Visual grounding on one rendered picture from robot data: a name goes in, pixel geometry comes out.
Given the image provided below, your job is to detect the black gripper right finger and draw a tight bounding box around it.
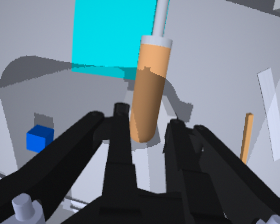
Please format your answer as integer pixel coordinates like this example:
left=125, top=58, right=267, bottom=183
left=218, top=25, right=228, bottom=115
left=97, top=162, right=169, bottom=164
left=157, top=95, right=280, bottom=224

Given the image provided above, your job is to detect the pale grey flat bar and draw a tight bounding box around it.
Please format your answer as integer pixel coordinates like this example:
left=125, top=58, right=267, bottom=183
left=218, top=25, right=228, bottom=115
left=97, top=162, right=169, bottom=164
left=257, top=68, right=280, bottom=161

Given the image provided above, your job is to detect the orange thin rod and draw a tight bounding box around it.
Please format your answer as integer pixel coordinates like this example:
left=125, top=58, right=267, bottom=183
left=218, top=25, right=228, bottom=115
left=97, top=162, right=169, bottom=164
left=240, top=113, right=254, bottom=164

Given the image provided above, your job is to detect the teal square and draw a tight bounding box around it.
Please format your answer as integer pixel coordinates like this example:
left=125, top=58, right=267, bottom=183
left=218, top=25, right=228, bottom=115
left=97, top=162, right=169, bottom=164
left=72, top=0, right=158, bottom=80

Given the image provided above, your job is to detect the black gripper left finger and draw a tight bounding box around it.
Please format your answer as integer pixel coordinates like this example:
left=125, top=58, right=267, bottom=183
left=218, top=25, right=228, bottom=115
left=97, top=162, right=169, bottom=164
left=0, top=90, right=144, bottom=224

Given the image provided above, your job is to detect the blue cube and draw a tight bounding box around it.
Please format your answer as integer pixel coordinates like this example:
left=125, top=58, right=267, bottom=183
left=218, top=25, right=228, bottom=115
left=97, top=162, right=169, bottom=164
left=26, top=125, right=54, bottom=153

